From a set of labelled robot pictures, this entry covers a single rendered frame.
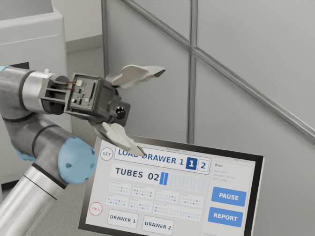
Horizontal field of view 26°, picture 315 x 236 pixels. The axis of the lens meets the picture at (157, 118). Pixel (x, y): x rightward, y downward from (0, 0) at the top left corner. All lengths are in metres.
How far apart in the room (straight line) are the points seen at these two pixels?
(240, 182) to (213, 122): 1.08
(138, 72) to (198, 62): 1.91
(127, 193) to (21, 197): 0.89
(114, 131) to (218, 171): 0.89
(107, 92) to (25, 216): 0.26
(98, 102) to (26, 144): 0.21
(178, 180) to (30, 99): 0.91
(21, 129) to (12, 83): 0.10
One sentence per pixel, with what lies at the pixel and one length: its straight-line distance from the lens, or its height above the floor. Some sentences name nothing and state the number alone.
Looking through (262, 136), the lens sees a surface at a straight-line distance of 2.76.
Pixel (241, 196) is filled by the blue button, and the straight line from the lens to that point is 2.01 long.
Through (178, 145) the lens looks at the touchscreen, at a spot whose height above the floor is 1.19.
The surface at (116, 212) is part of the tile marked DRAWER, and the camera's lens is 2.08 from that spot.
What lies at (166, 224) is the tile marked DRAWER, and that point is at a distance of 2.04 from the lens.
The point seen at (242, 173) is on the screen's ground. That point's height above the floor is 1.15.
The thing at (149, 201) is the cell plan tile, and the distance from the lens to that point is 2.05.
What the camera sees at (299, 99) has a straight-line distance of 2.50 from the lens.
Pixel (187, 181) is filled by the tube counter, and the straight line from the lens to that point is 2.04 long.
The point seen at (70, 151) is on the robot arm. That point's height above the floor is 1.65.
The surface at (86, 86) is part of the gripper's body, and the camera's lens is 1.14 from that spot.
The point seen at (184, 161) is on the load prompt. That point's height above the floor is 1.16.
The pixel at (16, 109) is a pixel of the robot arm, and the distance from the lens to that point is 1.28.
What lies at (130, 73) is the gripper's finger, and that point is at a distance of 1.16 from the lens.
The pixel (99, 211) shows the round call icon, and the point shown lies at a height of 1.01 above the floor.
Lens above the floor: 2.29
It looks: 30 degrees down
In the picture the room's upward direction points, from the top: straight up
